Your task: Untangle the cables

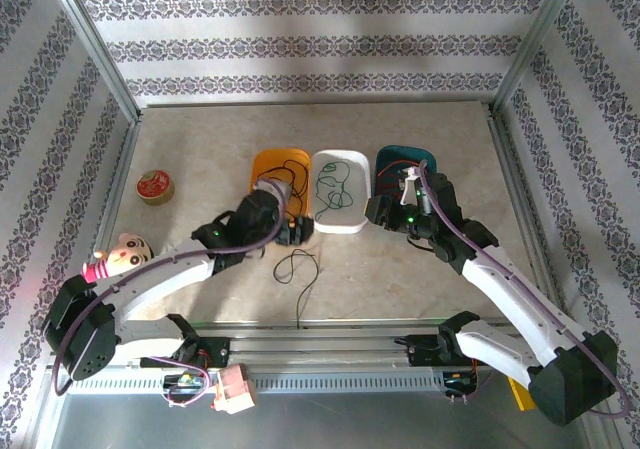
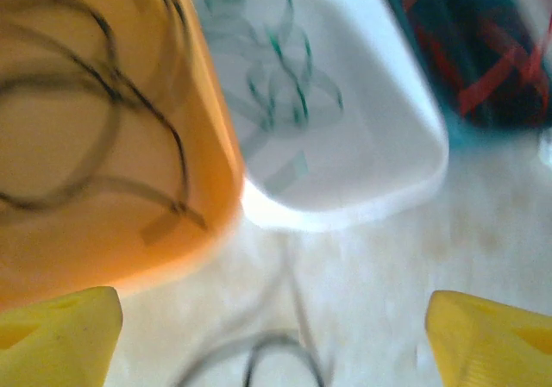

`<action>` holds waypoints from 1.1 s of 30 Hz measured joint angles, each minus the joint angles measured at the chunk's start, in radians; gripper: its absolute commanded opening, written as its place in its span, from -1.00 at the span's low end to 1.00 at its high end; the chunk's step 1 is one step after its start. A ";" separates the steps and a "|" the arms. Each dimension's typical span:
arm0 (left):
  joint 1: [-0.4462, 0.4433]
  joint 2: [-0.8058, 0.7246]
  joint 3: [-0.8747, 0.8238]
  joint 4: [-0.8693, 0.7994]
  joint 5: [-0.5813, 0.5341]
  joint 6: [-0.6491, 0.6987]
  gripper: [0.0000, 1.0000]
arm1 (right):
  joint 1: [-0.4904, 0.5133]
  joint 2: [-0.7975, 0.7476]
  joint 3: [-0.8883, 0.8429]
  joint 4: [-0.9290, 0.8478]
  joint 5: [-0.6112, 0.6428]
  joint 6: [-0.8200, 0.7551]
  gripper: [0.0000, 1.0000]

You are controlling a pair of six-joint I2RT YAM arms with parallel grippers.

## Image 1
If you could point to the orange plastic bin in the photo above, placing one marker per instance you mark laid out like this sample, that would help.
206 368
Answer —
265 166

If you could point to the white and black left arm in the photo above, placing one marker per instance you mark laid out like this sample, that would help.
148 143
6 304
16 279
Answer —
160 279

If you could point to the pink box device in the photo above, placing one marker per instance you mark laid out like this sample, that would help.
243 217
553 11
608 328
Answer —
232 386

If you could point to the aluminium frame post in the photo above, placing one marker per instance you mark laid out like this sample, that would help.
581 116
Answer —
534 44
95 44

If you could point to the white plastic bin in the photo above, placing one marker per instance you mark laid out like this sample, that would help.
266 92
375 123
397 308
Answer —
355 209

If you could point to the teal plastic bin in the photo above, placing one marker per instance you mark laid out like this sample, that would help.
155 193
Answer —
390 156

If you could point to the aluminium side rail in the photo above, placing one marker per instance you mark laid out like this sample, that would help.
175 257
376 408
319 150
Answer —
512 169
122 169

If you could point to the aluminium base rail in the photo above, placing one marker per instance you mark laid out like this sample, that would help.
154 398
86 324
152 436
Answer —
320 349

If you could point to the yellow block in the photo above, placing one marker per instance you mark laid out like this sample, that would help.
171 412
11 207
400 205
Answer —
520 399

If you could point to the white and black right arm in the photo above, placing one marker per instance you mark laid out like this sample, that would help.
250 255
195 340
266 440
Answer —
515 299

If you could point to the cartoon boy doll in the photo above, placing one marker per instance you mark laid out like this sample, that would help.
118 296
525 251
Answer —
132 251

